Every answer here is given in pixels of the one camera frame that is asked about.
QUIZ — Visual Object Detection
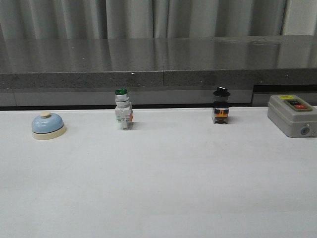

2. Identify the green pushbutton switch white body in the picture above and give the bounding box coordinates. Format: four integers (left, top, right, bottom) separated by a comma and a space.
115, 88, 133, 130

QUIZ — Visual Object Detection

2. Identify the blue desk bell cream base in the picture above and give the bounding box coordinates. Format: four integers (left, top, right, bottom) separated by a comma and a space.
32, 112, 66, 140

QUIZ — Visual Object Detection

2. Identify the grey curtain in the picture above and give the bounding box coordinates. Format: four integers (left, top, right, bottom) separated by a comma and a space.
0, 0, 287, 39

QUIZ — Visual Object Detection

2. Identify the grey control box red button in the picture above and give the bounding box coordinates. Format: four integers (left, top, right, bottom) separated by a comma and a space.
267, 95, 317, 138

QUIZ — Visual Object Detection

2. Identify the grey granite counter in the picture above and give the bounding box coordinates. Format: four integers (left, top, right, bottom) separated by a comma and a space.
0, 35, 317, 110

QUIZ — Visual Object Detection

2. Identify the black selector switch orange body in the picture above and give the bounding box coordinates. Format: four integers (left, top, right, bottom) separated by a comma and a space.
212, 87, 230, 123

